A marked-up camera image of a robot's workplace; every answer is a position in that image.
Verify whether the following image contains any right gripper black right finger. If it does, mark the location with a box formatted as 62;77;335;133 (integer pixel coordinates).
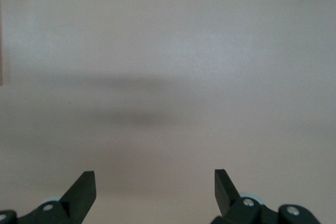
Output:
211;168;279;224

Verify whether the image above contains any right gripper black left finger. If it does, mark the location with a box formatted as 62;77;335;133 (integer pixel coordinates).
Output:
18;170;97;224

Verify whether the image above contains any wooden cutting board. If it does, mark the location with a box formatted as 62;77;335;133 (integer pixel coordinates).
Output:
0;0;4;86

